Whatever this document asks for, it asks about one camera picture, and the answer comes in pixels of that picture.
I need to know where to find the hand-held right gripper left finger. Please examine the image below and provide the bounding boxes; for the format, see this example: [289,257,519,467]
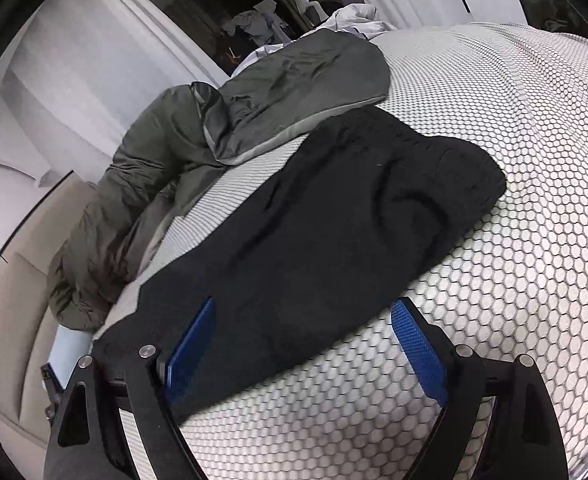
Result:
[44,296,219,480]

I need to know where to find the pile of grey clothes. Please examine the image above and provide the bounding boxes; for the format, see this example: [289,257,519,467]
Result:
[219,0,295,48]

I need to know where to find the white honeycomb mattress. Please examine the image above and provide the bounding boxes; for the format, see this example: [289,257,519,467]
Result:
[94,22,588,480]

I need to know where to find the white crumpled cloth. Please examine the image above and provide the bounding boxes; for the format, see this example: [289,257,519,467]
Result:
[324,4,399,41]

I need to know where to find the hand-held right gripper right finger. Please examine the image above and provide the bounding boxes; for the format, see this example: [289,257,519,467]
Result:
[390,298,571,480]

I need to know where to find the black pants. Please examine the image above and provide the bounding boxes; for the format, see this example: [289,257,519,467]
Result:
[92,106,507,428]

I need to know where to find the grey folded pants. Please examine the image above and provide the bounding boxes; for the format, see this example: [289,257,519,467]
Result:
[203,27,391,166]

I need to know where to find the white plastic object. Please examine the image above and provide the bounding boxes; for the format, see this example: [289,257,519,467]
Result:
[294,0,325,26]

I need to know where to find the olive puffer jacket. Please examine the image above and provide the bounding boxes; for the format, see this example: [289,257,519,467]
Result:
[48,82,229,332]

